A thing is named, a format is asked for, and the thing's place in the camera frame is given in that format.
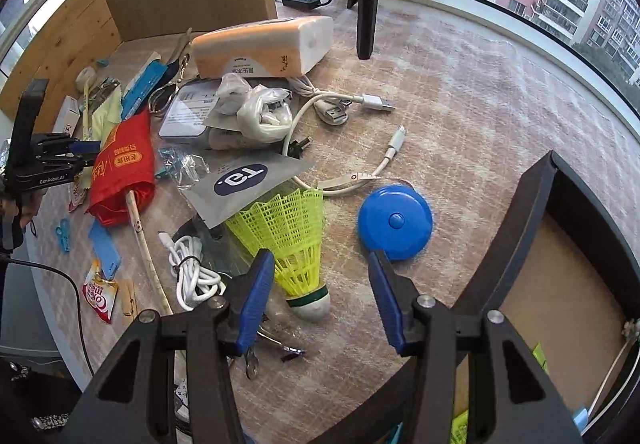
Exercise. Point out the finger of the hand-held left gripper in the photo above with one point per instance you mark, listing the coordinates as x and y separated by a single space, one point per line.
80 161
82 147

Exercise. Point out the orange and white tissue pack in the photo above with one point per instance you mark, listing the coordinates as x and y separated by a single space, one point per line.
260 47

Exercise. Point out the black rectangular container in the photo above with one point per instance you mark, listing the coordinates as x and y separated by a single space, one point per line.
540 244

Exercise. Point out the person's left hand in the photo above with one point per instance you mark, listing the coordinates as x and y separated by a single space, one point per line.
29 209

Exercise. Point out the blue round tape measure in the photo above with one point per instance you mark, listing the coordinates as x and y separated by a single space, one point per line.
395 221

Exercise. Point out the red and white snack packet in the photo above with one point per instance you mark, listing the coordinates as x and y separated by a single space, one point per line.
100 296

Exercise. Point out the black power adapter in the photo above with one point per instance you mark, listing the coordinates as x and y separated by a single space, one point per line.
300 1

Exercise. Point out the blue plastic clip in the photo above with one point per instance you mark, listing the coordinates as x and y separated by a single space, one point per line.
63 234

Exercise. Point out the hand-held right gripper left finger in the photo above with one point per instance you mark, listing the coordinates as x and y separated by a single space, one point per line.
256 301

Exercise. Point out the grey box with fan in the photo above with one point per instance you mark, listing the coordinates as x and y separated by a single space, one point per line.
240 181

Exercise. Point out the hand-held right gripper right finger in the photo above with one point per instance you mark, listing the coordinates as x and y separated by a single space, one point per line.
390 304

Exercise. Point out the yellow-green cloth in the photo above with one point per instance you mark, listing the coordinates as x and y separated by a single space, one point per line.
107 117

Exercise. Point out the small green packet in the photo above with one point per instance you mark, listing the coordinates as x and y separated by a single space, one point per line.
540 359

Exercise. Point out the blue long box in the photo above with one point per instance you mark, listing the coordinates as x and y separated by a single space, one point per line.
142 87

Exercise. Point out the red cloth bag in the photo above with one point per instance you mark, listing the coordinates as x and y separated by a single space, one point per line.
122 164

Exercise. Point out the black plug adapter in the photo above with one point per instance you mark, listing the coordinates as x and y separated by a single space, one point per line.
296 148

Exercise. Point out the clear bag with white earphones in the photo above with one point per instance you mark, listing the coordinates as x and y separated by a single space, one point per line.
260 112

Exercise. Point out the small white box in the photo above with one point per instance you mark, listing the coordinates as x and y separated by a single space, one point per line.
66 114

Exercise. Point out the clear bag with blue bits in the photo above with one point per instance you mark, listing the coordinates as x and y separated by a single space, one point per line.
182 167

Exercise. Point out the thin bamboo stick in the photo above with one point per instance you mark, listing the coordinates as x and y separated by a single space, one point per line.
147 254

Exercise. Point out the blue plastic card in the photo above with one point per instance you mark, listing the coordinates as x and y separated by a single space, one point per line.
105 246

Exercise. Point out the yellow shuttlecock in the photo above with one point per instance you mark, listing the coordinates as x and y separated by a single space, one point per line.
292 244

